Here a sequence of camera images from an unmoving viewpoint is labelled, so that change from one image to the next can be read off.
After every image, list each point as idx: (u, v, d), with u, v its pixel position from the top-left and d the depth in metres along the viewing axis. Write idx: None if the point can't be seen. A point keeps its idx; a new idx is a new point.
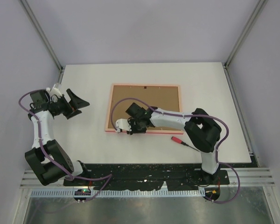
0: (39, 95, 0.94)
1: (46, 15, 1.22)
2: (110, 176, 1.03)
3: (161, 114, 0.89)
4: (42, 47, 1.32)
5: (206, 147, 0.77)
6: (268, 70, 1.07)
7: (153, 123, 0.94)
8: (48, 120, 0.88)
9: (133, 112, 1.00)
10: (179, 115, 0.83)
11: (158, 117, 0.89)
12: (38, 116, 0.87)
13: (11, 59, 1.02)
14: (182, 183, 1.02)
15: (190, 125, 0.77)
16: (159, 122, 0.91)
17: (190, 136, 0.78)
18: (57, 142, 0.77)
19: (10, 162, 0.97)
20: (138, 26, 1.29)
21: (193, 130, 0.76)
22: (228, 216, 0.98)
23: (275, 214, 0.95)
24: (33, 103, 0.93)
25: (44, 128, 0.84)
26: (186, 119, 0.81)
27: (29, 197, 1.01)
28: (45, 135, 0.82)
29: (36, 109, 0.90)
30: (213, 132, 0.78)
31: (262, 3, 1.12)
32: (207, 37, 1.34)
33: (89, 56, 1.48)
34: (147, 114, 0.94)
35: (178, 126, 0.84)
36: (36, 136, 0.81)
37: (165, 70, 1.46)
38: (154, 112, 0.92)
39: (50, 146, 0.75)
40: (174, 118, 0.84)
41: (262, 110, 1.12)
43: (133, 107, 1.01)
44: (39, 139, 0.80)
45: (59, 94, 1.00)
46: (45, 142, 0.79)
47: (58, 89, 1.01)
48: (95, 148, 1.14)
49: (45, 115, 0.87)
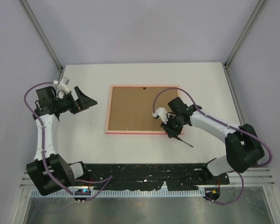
0: (45, 93, 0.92)
1: (46, 15, 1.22)
2: (110, 177, 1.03)
3: (204, 115, 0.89)
4: (41, 47, 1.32)
5: (240, 165, 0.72)
6: (268, 70, 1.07)
7: (191, 121, 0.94)
8: (52, 125, 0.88)
9: (175, 105, 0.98)
10: (224, 124, 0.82)
11: (200, 118, 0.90)
12: (43, 122, 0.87)
13: (11, 59, 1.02)
14: (182, 183, 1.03)
15: (232, 138, 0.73)
16: (198, 122, 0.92)
17: (228, 148, 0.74)
18: (59, 157, 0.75)
19: (10, 162, 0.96)
20: (138, 26, 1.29)
21: (234, 143, 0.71)
22: (228, 216, 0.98)
23: (275, 214, 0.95)
24: (39, 101, 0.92)
25: (48, 137, 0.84)
26: (229, 129, 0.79)
27: (29, 197, 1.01)
28: (49, 145, 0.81)
29: (43, 110, 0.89)
30: (255, 155, 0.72)
31: (262, 5, 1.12)
32: (207, 37, 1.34)
33: (89, 56, 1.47)
34: (189, 110, 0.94)
35: (217, 133, 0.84)
36: (40, 145, 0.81)
37: (165, 70, 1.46)
38: (197, 112, 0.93)
39: (52, 160, 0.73)
40: (218, 125, 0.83)
41: (262, 109, 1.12)
43: (176, 101, 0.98)
44: (42, 150, 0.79)
45: (67, 91, 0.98)
46: (49, 156, 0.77)
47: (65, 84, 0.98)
48: (96, 148, 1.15)
49: (50, 120, 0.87)
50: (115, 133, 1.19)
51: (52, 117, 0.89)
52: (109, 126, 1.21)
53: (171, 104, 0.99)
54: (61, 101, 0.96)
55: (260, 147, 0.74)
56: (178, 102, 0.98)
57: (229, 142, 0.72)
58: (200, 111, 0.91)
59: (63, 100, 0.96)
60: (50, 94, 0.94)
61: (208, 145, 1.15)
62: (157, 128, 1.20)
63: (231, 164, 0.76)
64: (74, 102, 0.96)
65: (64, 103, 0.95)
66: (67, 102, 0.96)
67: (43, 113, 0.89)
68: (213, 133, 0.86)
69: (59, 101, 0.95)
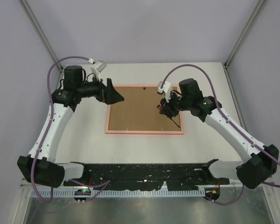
0: (71, 75, 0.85)
1: (47, 15, 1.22)
2: (107, 183, 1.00)
3: (226, 120, 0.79)
4: (42, 47, 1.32)
5: (249, 182, 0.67)
6: (269, 70, 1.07)
7: (206, 118, 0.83)
8: (62, 120, 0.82)
9: (189, 90, 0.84)
10: (249, 140, 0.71)
11: (219, 122, 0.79)
12: (54, 113, 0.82)
13: (12, 59, 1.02)
14: (182, 183, 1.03)
15: (254, 159, 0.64)
16: (216, 125, 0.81)
17: (245, 166, 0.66)
18: (49, 166, 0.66)
19: (10, 162, 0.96)
20: (138, 26, 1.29)
21: (256, 167, 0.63)
22: (228, 217, 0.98)
23: (275, 213, 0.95)
24: (63, 82, 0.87)
25: (49, 134, 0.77)
26: (254, 150, 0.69)
27: (29, 197, 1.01)
28: (46, 144, 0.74)
29: (62, 95, 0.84)
30: (266, 175, 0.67)
31: (262, 5, 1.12)
32: (207, 37, 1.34)
33: (90, 56, 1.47)
34: (207, 105, 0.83)
35: (238, 147, 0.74)
36: (39, 141, 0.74)
37: (165, 70, 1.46)
38: (217, 110, 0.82)
39: (39, 167, 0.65)
40: (240, 137, 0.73)
41: (262, 109, 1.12)
43: (192, 85, 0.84)
44: (38, 149, 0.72)
45: (99, 78, 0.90)
46: (41, 158, 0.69)
47: (98, 69, 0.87)
48: (96, 148, 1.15)
49: (60, 114, 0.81)
50: (115, 133, 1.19)
51: (66, 109, 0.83)
52: (109, 126, 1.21)
53: (185, 86, 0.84)
54: (87, 87, 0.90)
55: (274, 169, 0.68)
56: (194, 89, 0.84)
57: (251, 164, 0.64)
58: (220, 111, 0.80)
59: (89, 86, 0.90)
60: (75, 77, 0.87)
61: (208, 145, 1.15)
62: (156, 128, 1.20)
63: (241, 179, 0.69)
64: (102, 92, 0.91)
65: (89, 89, 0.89)
66: (92, 90, 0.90)
67: (61, 99, 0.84)
68: (231, 142, 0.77)
69: (85, 87, 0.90)
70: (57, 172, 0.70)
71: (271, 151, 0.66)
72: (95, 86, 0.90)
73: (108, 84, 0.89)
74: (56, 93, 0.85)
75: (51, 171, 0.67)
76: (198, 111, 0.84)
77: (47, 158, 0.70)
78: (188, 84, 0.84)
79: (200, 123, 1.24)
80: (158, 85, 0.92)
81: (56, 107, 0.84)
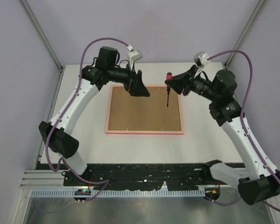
0: (105, 56, 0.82)
1: (47, 15, 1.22)
2: (108, 182, 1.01)
3: (245, 133, 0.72)
4: (42, 47, 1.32)
5: (249, 198, 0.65)
6: (269, 69, 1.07)
7: (225, 123, 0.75)
8: (86, 97, 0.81)
9: (224, 87, 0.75)
10: (263, 161, 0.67)
11: (237, 132, 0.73)
12: (80, 87, 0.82)
13: (12, 59, 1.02)
14: (182, 183, 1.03)
15: (261, 181, 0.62)
16: (232, 134, 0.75)
17: (250, 183, 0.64)
18: (64, 138, 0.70)
19: (10, 162, 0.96)
20: (138, 26, 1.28)
21: (261, 190, 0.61)
22: (228, 217, 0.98)
23: (275, 214, 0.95)
24: (97, 59, 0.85)
25: (71, 107, 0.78)
26: (265, 171, 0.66)
27: (29, 197, 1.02)
28: (66, 117, 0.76)
29: (92, 73, 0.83)
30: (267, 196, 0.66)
31: (262, 4, 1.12)
32: (207, 37, 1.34)
33: (90, 56, 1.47)
34: (229, 110, 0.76)
35: (248, 164, 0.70)
36: (61, 111, 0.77)
37: (165, 70, 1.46)
38: (238, 118, 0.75)
39: (57, 136, 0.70)
40: (254, 155, 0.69)
41: (262, 109, 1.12)
43: (231, 87, 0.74)
44: (58, 118, 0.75)
45: (131, 65, 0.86)
46: (59, 127, 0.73)
47: (133, 57, 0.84)
48: (97, 148, 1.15)
49: (85, 91, 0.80)
50: (115, 133, 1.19)
51: (92, 87, 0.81)
52: (109, 126, 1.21)
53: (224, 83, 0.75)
54: (118, 72, 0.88)
55: (278, 193, 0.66)
56: (226, 92, 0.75)
57: (257, 185, 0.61)
58: (242, 121, 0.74)
59: (119, 72, 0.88)
60: (110, 59, 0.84)
61: (208, 145, 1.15)
62: (156, 128, 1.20)
63: (241, 192, 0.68)
64: (129, 81, 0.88)
65: (119, 74, 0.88)
66: (121, 76, 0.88)
67: (89, 76, 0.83)
68: (241, 154, 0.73)
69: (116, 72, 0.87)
70: (71, 145, 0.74)
71: None
72: (125, 73, 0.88)
73: (137, 75, 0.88)
74: (86, 69, 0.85)
75: (66, 142, 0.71)
76: (217, 115, 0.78)
77: (65, 129, 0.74)
78: (227, 84, 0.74)
79: (200, 123, 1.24)
80: (198, 54, 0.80)
81: (83, 82, 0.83)
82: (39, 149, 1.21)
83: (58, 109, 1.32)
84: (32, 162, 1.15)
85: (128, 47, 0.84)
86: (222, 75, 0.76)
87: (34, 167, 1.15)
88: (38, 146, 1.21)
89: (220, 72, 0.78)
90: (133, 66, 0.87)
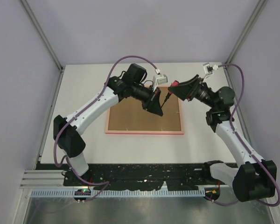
0: (135, 72, 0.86)
1: (47, 15, 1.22)
2: (107, 183, 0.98)
3: (232, 130, 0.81)
4: (42, 47, 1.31)
5: (241, 193, 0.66)
6: (269, 70, 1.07)
7: (216, 127, 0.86)
8: (106, 104, 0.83)
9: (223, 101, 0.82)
10: (248, 150, 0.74)
11: (226, 130, 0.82)
12: (103, 94, 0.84)
13: (12, 59, 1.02)
14: (182, 183, 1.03)
15: (248, 167, 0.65)
16: (222, 133, 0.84)
17: (238, 174, 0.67)
18: (75, 136, 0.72)
19: (9, 161, 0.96)
20: (138, 26, 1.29)
21: (247, 175, 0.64)
22: (228, 216, 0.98)
23: (275, 214, 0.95)
24: (124, 74, 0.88)
25: (89, 108, 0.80)
26: (251, 159, 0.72)
27: (29, 197, 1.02)
28: (82, 117, 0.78)
29: (117, 83, 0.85)
30: (261, 192, 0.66)
31: (262, 5, 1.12)
32: (207, 37, 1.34)
33: (90, 56, 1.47)
34: (220, 117, 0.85)
35: (237, 155, 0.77)
36: (79, 110, 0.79)
37: (165, 70, 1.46)
38: (228, 123, 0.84)
39: (69, 133, 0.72)
40: (241, 147, 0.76)
41: (262, 109, 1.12)
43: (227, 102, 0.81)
44: (74, 116, 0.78)
45: (156, 88, 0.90)
46: (73, 125, 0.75)
47: (161, 81, 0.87)
48: (98, 148, 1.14)
49: (106, 98, 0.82)
50: (115, 133, 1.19)
51: (114, 96, 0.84)
52: (110, 126, 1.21)
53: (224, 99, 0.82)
54: (141, 90, 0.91)
55: (271, 188, 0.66)
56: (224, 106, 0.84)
57: (243, 170, 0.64)
58: (231, 123, 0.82)
59: (142, 89, 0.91)
60: (137, 75, 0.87)
61: (208, 145, 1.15)
62: (157, 128, 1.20)
63: (234, 186, 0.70)
64: (150, 101, 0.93)
65: (141, 93, 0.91)
66: (142, 94, 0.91)
67: (114, 86, 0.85)
68: (232, 151, 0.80)
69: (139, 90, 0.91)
70: (79, 146, 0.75)
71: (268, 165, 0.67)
72: (147, 93, 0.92)
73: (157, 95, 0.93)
74: (113, 80, 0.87)
75: (74, 141, 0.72)
76: (210, 120, 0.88)
77: (77, 128, 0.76)
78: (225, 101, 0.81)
79: (200, 123, 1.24)
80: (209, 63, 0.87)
81: (107, 90, 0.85)
82: (39, 149, 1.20)
83: (58, 109, 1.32)
84: (32, 163, 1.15)
85: (156, 70, 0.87)
86: (224, 92, 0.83)
87: (34, 167, 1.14)
88: (38, 147, 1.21)
89: (223, 87, 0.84)
90: (156, 88, 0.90)
